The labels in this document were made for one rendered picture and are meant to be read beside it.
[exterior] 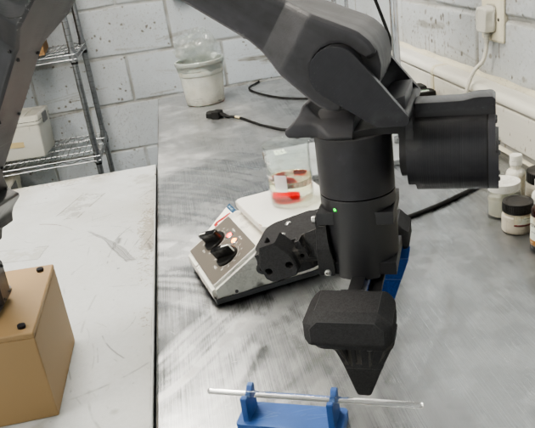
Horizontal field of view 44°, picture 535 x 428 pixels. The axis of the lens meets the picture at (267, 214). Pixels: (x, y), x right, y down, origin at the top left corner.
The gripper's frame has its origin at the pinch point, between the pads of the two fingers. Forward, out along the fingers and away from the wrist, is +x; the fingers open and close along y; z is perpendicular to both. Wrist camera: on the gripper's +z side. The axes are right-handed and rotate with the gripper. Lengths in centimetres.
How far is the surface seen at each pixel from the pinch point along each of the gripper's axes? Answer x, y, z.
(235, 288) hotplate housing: 9.1, -21.4, 20.0
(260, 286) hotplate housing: 10.1, -23.8, 17.6
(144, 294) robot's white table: 11.2, -23.0, 33.8
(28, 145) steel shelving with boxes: 38, -193, 175
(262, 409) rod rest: 10.2, -0.7, 10.8
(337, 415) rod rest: 9.9, -0.2, 3.6
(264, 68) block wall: 27, -267, 87
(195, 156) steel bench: 11, -81, 49
